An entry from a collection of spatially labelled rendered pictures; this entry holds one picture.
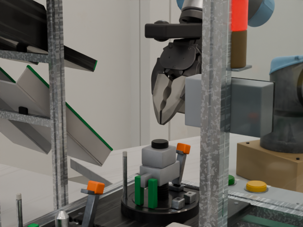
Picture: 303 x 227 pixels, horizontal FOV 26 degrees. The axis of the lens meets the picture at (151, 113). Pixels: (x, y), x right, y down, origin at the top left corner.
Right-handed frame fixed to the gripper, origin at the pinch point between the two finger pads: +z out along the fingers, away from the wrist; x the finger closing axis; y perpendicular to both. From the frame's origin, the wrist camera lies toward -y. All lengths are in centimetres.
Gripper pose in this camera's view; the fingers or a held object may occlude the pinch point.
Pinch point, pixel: (161, 115)
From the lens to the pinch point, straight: 114.1
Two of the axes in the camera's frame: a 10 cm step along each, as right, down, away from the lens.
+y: 5.0, 3.6, 7.9
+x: -8.1, -1.2, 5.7
